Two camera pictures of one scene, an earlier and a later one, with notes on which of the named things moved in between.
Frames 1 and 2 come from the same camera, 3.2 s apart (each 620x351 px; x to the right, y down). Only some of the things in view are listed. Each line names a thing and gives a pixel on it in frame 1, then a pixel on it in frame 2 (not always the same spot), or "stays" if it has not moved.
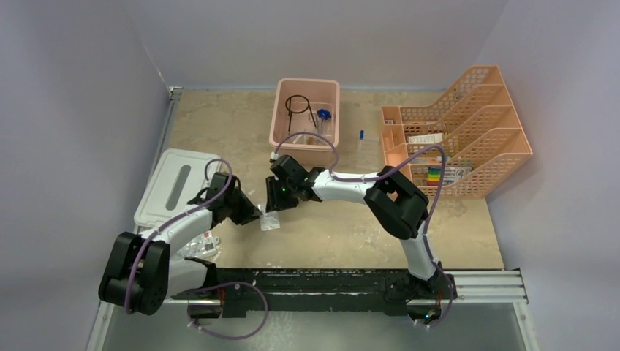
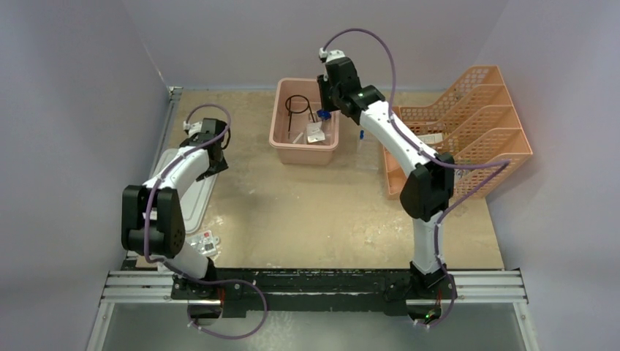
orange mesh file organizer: [460, 144] stays
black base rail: [237, 292] stays
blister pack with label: [203, 246] stays
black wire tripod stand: [291, 112] stays
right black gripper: [275, 202] to [324, 85]
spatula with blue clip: [323, 114] stays
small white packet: [270, 220] to [315, 132]
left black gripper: [248, 212] to [221, 167]
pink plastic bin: [303, 104] stays
